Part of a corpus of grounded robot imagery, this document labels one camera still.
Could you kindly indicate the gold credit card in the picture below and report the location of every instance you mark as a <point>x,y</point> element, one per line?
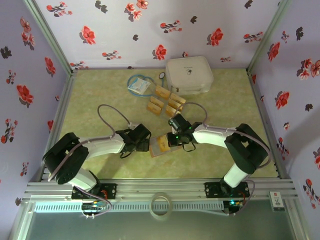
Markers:
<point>156,101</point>
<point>154,109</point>
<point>172,108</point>
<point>162,143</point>
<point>178,98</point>
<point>162,92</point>

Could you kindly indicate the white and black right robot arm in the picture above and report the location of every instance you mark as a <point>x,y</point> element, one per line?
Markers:
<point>212,135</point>

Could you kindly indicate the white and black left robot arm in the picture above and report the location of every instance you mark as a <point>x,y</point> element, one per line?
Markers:
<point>105,148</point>

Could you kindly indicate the white and blue packet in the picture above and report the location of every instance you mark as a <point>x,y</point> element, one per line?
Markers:
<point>138,85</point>

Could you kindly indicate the white zippered medical case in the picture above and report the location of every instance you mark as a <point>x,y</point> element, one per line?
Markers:
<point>188,72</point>

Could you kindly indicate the clear tape roll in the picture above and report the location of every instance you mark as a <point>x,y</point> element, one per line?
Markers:
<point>150,207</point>

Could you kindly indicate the blue stethoscope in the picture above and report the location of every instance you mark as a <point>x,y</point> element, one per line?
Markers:
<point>162,75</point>

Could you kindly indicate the green circuit board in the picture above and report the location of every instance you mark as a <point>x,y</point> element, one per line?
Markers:
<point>233,203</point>
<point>93,206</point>

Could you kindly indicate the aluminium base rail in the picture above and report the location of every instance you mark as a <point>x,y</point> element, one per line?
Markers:
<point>160,186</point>

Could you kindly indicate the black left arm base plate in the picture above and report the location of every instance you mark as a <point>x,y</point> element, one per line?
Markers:
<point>110,191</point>

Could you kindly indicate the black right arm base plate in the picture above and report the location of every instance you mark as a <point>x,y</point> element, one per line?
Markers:
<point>212,190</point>

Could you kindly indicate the aluminium side rail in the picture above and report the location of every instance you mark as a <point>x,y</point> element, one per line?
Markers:
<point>258,105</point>
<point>63,105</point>

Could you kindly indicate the aluminium frame post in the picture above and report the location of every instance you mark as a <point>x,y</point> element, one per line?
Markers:
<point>267,37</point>
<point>51,37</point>
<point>296,220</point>
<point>21,220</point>

